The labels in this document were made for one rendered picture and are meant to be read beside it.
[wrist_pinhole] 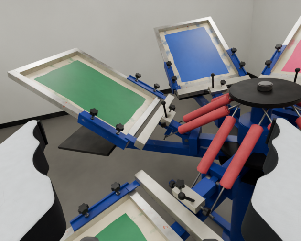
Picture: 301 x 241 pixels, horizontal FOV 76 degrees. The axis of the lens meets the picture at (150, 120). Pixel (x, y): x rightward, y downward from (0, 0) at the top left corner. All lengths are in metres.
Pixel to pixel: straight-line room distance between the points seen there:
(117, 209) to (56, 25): 3.67
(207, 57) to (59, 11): 2.98
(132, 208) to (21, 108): 4.22
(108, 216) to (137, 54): 3.51
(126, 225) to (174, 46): 1.54
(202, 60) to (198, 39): 0.26
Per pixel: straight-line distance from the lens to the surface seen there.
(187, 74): 1.71
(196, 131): 1.20
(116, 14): 4.06
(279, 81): 1.16
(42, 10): 4.26
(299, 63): 1.84
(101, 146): 1.43
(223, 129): 0.96
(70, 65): 1.56
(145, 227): 0.92
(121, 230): 0.94
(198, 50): 1.92
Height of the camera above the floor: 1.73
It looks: 30 degrees down
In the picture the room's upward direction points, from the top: 11 degrees counter-clockwise
